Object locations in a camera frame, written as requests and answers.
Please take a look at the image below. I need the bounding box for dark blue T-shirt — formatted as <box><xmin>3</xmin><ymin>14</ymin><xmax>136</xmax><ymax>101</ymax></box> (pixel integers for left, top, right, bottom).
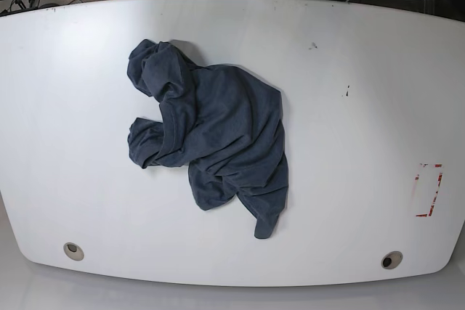
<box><xmin>127</xmin><ymin>40</ymin><xmax>288</xmax><ymax>239</ymax></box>

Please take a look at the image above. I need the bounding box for right table cable grommet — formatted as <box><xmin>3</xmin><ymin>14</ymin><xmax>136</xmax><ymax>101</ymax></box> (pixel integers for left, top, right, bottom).
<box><xmin>381</xmin><ymin>251</ymin><xmax>403</xmax><ymax>270</ymax></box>

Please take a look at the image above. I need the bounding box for left table cable grommet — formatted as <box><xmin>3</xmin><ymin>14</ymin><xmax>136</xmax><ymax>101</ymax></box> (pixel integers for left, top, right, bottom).
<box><xmin>63</xmin><ymin>242</ymin><xmax>84</xmax><ymax>261</ymax></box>

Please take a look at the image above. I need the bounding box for table cable grommet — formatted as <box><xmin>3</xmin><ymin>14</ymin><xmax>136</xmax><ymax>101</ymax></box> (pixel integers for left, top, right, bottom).
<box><xmin>381</xmin><ymin>251</ymin><xmax>403</xmax><ymax>270</ymax></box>
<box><xmin>63</xmin><ymin>242</ymin><xmax>84</xmax><ymax>261</ymax></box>

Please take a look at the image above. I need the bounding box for red tape rectangle marking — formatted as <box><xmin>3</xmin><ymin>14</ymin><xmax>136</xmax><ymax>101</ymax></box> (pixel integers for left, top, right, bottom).
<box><xmin>411</xmin><ymin>163</ymin><xmax>443</xmax><ymax>218</ymax></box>

